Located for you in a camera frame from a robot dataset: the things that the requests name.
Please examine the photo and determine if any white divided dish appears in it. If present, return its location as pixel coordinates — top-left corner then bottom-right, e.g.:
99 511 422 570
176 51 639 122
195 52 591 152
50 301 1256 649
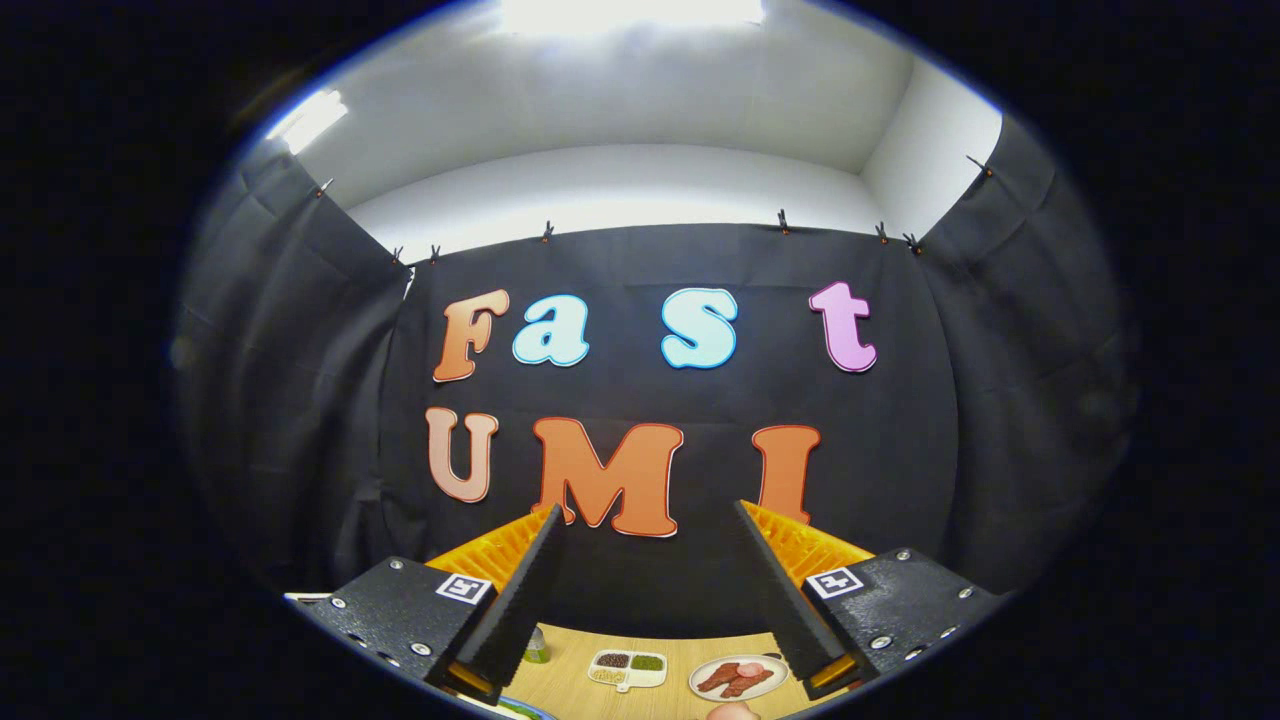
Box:
588 649 668 693

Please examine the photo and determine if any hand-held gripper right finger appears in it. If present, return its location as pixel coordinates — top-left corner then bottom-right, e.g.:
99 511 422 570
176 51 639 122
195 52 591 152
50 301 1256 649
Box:
733 498 1006 701

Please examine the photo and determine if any white oval plate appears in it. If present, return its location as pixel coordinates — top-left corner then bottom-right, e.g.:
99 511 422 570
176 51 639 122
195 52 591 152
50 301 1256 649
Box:
688 655 790 703

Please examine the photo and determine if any row of black clips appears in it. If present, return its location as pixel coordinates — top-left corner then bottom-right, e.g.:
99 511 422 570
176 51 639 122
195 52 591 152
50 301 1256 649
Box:
313 155 994 267

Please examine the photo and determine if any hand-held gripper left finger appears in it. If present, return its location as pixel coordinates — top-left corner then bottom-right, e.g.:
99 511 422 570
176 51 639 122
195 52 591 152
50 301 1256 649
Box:
300 503 566 706

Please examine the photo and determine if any large ceiling light panel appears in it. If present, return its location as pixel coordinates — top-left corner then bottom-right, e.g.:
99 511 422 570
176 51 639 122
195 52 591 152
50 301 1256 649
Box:
500 0 767 37

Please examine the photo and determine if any small ceiling light panel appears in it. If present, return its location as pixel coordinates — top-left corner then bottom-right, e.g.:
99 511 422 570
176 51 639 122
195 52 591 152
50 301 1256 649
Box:
265 90 350 156

